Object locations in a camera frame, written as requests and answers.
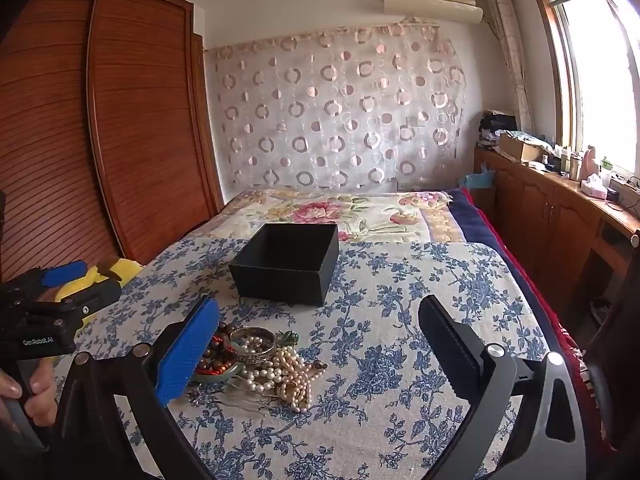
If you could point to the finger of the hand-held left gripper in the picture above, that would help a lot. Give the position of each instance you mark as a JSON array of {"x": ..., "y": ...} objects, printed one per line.
[
  {"x": 65, "y": 272},
  {"x": 102, "y": 292}
]

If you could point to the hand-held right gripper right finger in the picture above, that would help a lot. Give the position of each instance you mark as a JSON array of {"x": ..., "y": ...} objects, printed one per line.
[{"x": 452, "y": 342}]

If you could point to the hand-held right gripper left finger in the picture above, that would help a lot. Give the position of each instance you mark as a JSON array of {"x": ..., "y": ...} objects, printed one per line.
[{"x": 186, "y": 355}]

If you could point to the silver bangle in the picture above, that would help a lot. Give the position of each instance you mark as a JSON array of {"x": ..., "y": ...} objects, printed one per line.
[{"x": 250, "y": 356}]

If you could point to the silver hairpin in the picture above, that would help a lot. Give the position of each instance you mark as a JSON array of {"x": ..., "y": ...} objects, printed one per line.
[{"x": 240, "y": 402}]

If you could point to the green gem brooch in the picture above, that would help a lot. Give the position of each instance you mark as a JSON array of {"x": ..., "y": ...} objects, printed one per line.
[{"x": 286, "y": 339}]

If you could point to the black cardboard box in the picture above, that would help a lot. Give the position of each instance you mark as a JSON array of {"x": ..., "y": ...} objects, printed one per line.
[{"x": 280, "y": 280}]

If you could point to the person's left hand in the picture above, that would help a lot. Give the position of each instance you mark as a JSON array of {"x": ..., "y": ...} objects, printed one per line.
[{"x": 41, "y": 382}]

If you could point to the yellow foam mat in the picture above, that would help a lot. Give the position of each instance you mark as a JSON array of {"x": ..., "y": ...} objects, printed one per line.
[{"x": 125, "y": 269}]

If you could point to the blue floral cloth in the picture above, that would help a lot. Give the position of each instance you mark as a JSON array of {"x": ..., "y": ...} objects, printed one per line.
[{"x": 400, "y": 285}]

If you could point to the wooden cabinet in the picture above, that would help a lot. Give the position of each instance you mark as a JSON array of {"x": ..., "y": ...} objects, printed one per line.
[{"x": 545, "y": 215}]

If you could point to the blue plastic bag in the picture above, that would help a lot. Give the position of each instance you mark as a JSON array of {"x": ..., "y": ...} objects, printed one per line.
[{"x": 481, "y": 177}]

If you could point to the wooden wardrobe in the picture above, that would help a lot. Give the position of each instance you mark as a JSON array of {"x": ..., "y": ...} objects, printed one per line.
[{"x": 140, "y": 110}]

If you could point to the floral blanket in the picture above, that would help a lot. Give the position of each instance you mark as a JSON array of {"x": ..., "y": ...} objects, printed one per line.
[{"x": 320, "y": 210}]

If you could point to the brown cardboard box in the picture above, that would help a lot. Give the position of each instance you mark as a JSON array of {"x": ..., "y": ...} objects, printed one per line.
[{"x": 520, "y": 147}]

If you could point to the tissue box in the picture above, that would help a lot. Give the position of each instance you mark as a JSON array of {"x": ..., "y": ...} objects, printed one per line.
[{"x": 593, "y": 187}]

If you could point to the black bag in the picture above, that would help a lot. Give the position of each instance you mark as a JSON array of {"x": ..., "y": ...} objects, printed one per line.
[{"x": 495, "y": 127}]

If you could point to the pink bottle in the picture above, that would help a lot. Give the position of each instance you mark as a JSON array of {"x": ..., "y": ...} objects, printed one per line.
[{"x": 591, "y": 162}]

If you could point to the circle patterned sheer curtain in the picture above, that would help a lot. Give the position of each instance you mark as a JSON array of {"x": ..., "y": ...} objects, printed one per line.
[{"x": 325, "y": 110}]

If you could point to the window curtain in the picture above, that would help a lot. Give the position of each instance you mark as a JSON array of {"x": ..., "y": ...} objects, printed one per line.
[{"x": 510, "y": 50}]

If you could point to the window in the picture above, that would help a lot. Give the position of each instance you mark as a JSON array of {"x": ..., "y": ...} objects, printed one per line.
[{"x": 595, "y": 70}]

